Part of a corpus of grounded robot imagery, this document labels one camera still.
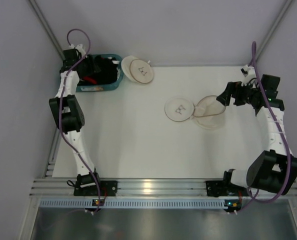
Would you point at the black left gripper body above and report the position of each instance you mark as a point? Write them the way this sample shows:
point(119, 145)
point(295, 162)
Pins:
point(94, 66)

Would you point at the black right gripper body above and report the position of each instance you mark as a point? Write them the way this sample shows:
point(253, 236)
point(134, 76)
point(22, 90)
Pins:
point(230, 92)

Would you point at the black bra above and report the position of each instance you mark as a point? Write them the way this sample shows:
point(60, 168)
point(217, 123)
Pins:
point(108, 72)

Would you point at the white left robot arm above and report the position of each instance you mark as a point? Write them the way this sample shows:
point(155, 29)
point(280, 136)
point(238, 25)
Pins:
point(69, 118)

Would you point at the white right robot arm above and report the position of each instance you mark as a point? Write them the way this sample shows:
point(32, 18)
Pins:
point(275, 169)

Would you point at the red bra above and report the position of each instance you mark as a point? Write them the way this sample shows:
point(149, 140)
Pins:
point(89, 80)

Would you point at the white bra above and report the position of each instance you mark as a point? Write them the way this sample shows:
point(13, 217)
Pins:
point(114, 60)

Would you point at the teal plastic basket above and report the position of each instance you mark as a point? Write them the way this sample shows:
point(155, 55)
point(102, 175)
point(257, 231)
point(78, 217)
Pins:
point(84, 86)

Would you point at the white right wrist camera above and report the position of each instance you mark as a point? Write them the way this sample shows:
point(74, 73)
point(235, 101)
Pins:
point(249, 73)

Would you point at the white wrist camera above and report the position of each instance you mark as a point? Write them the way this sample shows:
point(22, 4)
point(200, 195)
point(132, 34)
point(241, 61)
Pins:
point(80, 48)
point(249, 73)

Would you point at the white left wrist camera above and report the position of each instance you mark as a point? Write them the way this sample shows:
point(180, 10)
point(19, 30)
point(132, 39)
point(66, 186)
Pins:
point(80, 48)

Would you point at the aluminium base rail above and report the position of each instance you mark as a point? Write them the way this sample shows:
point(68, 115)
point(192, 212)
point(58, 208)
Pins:
point(127, 187)

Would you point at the perforated cable duct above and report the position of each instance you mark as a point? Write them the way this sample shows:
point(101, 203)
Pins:
point(128, 203)

